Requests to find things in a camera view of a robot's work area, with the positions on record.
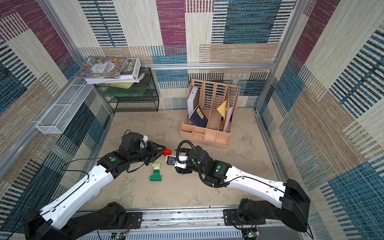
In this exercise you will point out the long green lego brick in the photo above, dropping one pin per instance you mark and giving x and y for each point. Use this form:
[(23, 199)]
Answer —
[(154, 178)]

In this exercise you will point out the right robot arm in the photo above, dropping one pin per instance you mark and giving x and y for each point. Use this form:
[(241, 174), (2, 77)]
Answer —
[(283, 201)]

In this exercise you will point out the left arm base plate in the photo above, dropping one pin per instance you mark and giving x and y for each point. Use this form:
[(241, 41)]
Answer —
[(133, 220)]

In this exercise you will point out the colourful illustrated book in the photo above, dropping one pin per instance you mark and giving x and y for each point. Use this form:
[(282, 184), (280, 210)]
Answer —
[(102, 67)]

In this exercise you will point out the white book in organizer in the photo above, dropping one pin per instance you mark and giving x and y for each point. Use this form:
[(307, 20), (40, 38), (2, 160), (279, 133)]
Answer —
[(192, 100)]

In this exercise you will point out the black and white Folio book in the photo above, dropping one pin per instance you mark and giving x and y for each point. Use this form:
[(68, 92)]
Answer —
[(130, 73)]

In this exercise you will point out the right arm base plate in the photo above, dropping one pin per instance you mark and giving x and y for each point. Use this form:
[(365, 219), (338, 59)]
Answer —
[(232, 218)]

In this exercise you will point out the black wire shelf rack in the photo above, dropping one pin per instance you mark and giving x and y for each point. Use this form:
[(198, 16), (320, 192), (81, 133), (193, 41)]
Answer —
[(139, 97)]

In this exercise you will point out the dark purple book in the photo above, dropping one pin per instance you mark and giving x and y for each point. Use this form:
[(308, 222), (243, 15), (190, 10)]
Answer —
[(198, 118)]

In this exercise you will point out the pink desk file organizer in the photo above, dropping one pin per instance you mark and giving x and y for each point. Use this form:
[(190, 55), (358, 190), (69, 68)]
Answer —
[(211, 96)]

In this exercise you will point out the white wire mesh basket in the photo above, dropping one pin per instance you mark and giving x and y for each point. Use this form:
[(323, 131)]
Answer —
[(58, 117)]

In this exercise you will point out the yellow envelope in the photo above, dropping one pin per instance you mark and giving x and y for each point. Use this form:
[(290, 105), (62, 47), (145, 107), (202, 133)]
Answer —
[(222, 109)]

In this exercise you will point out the red lego brick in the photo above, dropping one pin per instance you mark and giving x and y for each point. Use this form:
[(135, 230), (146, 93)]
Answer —
[(167, 152)]

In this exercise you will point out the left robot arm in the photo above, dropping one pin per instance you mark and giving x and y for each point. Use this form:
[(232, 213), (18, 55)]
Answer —
[(56, 220)]

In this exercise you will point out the pale pink folder in organizer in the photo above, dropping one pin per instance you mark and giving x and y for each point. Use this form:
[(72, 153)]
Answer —
[(230, 108)]

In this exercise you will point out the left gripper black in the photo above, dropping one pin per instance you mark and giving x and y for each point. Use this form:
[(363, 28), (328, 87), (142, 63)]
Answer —
[(151, 146)]

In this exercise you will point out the pale blue round clock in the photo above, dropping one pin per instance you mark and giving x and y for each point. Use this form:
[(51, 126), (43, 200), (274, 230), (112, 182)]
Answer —
[(94, 195)]

